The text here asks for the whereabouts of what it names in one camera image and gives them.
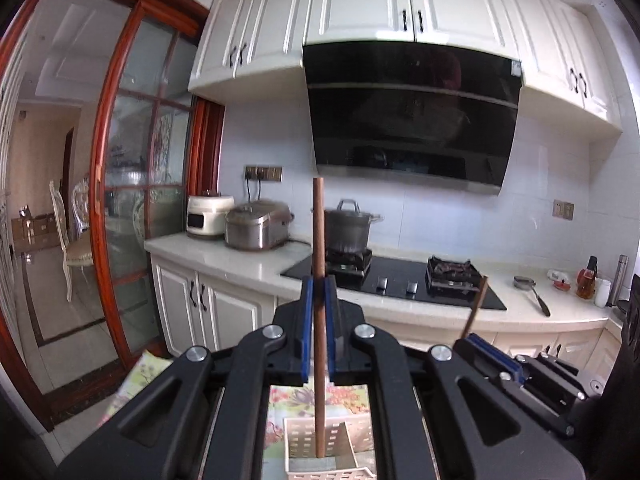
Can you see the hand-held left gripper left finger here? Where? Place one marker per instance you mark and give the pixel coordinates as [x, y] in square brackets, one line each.
[307, 330]

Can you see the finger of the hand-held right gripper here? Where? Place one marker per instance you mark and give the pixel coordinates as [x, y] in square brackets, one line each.
[497, 357]
[550, 390]

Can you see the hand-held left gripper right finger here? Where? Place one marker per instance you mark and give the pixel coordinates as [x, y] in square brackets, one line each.
[330, 330]

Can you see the brown wooden chopstick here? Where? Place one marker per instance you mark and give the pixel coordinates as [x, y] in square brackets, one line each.
[477, 305]
[318, 240]

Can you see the white plastic utensil basket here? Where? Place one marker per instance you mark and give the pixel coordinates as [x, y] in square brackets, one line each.
[345, 450]

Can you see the metal strainer ladle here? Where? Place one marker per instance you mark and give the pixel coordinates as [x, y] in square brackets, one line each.
[530, 287]

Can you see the black glass gas hob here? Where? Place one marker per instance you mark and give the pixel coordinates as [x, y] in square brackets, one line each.
[400, 285]

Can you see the small red dish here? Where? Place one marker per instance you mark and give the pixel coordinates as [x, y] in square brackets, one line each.
[560, 282]

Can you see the black round dish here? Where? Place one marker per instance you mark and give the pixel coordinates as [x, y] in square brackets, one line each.
[624, 310]

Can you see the grey stock pot with lid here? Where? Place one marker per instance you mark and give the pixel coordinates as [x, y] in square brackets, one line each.
[350, 227]

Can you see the small white bottle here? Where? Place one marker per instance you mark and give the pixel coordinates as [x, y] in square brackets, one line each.
[602, 293]

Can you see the amber oil bottle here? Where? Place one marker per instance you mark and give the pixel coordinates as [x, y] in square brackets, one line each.
[586, 280]

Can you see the silver rice cooker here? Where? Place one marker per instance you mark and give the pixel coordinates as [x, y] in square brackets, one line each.
[252, 227]

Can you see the steel thermos flask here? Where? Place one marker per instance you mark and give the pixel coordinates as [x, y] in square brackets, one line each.
[617, 280]

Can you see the white rice cooker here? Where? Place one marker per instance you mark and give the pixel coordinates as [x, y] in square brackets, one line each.
[205, 217]

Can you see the floral tablecloth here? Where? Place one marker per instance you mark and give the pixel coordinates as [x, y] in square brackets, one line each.
[142, 385]

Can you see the black range hood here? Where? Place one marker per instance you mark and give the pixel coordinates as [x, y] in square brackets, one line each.
[410, 120]

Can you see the white carved dining chair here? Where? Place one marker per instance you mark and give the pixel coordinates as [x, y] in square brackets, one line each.
[70, 260]
[82, 210]

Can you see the red wooden sliding glass door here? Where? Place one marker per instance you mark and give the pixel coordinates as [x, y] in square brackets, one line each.
[107, 160]

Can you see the cardboard boxes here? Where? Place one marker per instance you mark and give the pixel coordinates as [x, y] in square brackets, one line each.
[37, 230]

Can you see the white upper kitchen cabinets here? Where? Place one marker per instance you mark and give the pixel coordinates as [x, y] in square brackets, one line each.
[360, 10]

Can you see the small wall socket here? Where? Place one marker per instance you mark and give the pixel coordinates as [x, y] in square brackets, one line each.
[563, 209]

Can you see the wide wall socket panel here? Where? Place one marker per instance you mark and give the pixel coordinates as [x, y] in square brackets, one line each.
[263, 173]

